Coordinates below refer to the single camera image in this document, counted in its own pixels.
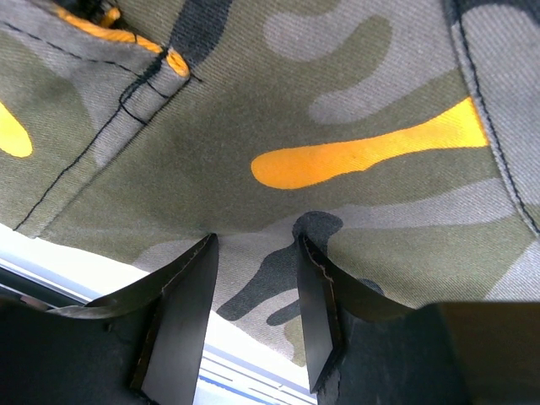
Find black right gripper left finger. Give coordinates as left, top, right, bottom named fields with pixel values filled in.
left=1, top=235, right=219, bottom=404

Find camouflage yellow green trousers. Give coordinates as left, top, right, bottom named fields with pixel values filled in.
left=1, top=1, right=539, bottom=365

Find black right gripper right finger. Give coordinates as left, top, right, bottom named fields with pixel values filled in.
left=297, top=235, right=539, bottom=404

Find aluminium frame rail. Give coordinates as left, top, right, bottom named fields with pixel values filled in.
left=1, top=256, right=316, bottom=404

